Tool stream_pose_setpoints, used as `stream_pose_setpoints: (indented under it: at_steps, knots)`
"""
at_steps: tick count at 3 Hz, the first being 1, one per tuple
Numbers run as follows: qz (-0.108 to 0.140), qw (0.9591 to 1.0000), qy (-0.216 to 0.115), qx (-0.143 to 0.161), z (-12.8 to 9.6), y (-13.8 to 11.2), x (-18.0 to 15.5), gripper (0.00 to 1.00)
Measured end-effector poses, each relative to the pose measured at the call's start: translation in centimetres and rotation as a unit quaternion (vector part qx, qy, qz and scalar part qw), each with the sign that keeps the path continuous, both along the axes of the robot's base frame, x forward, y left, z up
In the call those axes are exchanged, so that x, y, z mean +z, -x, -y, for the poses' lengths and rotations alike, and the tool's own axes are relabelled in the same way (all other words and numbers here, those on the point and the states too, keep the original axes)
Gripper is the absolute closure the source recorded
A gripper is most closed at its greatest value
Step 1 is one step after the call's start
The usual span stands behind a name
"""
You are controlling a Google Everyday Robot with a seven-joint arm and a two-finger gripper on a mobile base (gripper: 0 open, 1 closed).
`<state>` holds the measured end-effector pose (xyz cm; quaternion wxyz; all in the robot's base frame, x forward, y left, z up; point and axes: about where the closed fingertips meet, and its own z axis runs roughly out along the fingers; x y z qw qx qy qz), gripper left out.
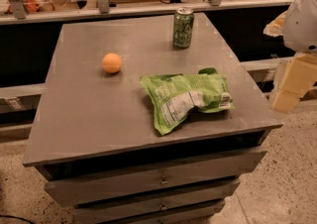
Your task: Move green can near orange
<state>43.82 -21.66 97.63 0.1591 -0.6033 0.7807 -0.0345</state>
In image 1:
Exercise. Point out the grey drawer cabinet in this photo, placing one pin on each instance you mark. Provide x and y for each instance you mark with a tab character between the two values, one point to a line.
94	138

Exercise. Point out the green chip bag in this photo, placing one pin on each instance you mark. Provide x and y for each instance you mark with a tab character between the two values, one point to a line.
175	96

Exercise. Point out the green soda can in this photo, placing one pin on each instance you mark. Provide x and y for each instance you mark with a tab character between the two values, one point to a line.
182	27

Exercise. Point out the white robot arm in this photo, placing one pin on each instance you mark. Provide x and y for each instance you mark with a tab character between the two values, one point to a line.
298	28

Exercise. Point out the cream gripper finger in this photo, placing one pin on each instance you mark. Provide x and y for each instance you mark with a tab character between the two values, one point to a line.
292	81
276	27

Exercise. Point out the drawer knob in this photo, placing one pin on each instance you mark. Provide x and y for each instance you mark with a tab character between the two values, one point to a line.
163	181
163	207

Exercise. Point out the top drawer knob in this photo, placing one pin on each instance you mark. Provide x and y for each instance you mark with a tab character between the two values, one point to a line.
163	181

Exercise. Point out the orange fruit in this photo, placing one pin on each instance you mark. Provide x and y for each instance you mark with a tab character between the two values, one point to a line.
111	63

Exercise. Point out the middle drawer knob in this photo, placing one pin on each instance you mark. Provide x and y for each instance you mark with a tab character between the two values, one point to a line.
163	207

